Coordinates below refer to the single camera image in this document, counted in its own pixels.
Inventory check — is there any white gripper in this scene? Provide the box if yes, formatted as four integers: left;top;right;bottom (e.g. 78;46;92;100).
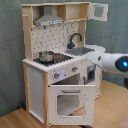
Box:
85;51;103;67

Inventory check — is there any oven door with window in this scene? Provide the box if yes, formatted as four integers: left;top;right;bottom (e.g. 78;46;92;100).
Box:
49;85;95;125

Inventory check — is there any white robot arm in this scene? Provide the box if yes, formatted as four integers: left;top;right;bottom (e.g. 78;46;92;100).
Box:
85;51;128;89

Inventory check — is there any wooden toy kitchen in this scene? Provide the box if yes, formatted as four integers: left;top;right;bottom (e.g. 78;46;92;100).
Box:
22;2;105;127

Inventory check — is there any grey ice dispenser panel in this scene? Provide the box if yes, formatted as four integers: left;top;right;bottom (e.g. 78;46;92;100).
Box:
87;65;96;82

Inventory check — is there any grey sink basin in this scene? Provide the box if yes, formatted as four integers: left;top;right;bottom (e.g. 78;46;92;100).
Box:
66;47;92;56

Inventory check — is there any right red stove knob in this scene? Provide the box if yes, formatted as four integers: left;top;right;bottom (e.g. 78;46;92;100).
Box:
72;66;78;72

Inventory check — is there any black toy faucet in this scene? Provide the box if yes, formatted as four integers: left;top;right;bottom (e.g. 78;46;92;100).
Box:
67;33;82;49

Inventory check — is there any black stovetop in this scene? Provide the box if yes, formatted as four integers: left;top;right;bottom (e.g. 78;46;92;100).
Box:
34;53;71;66

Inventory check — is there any silver cooking pot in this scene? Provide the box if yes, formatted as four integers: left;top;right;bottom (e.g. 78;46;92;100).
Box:
39;51;54;62

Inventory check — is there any grey range hood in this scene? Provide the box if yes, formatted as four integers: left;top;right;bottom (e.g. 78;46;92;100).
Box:
35;5;64;27

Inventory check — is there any grey cabinet door handle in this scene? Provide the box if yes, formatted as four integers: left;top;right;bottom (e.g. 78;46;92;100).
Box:
83;76;87;85

